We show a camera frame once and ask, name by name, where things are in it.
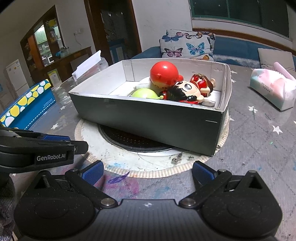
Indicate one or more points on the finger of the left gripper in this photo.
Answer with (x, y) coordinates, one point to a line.
(43, 136)
(81, 147)

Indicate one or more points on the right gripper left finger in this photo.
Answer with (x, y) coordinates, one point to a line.
(78, 178)

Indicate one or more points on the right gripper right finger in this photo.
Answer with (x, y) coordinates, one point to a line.
(203, 174)

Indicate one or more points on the green round toy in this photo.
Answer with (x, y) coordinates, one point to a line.
(146, 93)

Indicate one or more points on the white plush rabbit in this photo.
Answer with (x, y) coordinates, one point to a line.
(208, 98)

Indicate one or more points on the red dress doll figure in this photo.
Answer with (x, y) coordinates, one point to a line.
(193, 92)

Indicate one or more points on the red round toy figure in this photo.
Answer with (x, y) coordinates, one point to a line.
(164, 74)

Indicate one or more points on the grey gloved left hand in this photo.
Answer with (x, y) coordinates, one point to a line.
(7, 206)

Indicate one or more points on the blue yellow tissue box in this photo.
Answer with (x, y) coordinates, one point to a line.
(29, 107)

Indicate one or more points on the round woven placemat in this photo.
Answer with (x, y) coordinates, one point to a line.
(120, 161)

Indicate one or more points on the white refrigerator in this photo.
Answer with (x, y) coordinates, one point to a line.
(17, 78)

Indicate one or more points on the wooden sideboard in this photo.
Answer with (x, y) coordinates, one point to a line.
(62, 65)

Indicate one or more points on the white open paper box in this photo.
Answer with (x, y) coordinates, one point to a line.
(90, 67)

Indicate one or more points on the grey cardboard storage box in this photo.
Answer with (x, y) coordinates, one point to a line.
(105, 98)

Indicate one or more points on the wooden display cabinet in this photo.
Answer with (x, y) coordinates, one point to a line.
(41, 45)

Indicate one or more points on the pastel tissue pack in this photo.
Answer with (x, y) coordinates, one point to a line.
(276, 85)

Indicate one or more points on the blue sofa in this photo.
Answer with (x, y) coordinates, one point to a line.
(226, 50)

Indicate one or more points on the grey cushion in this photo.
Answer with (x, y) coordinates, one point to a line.
(268, 57)

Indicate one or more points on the butterfly print pillow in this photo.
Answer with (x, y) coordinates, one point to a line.
(187, 44)

